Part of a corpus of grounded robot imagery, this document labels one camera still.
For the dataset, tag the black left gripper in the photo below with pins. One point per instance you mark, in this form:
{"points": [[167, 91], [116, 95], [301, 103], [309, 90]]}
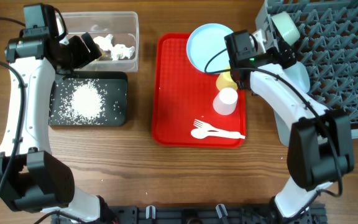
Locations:
{"points": [[84, 56]]}

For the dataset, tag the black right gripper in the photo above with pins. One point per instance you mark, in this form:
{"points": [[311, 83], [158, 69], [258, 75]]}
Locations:
{"points": [[284, 48]]}

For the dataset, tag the light blue bowl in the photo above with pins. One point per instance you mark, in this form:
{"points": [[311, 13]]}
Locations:
{"points": [[300, 76]]}

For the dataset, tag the mint green bowl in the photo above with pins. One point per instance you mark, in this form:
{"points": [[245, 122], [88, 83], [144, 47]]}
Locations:
{"points": [[286, 27]]}

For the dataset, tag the white tissue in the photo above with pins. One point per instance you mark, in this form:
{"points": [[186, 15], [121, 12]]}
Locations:
{"points": [[104, 43]]}

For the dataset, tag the white napkin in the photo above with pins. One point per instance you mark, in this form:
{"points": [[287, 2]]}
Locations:
{"points": [[120, 52]]}

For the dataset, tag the yellow plastic cup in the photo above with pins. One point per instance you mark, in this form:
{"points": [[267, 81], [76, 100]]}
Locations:
{"points": [[225, 80]]}

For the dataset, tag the white plastic cup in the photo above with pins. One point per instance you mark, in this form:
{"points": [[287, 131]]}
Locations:
{"points": [[225, 101]]}

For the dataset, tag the light blue plate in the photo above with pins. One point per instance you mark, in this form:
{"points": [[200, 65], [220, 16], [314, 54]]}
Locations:
{"points": [[204, 43]]}

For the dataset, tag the white plastic fork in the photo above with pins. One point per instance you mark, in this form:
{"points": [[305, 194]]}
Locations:
{"points": [[209, 130]]}

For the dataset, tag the white plastic spoon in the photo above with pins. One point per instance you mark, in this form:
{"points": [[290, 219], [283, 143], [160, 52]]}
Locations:
{"points": [[199, 133]]}

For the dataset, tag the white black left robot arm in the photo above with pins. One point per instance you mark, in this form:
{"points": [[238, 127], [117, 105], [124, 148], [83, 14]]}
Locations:
{"points": [[31, 178]]}

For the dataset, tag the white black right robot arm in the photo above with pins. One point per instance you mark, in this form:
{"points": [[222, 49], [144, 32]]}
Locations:
{"points": [[320, 149]]}

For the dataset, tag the grey dishwasher rack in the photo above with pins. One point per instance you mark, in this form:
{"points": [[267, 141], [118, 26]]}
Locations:
{"points": [[328, 48]]}

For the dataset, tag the clear plastic bin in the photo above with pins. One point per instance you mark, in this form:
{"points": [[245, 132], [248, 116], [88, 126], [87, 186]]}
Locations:
{"points": [[121, 26]]}

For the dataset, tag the black tray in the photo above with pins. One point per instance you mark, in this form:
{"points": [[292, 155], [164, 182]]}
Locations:
{"points": [[110, 99]]}

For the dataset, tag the pile of white rice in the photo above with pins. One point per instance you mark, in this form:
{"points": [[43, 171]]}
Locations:
{"points": [[85, 101]]}

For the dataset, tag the red serving tray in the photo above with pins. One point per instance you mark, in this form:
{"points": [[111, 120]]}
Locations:
{"points": [[184, 94]]}

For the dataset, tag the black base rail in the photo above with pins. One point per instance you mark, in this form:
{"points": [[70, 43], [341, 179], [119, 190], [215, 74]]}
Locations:
{"points": [[247, 214]]}

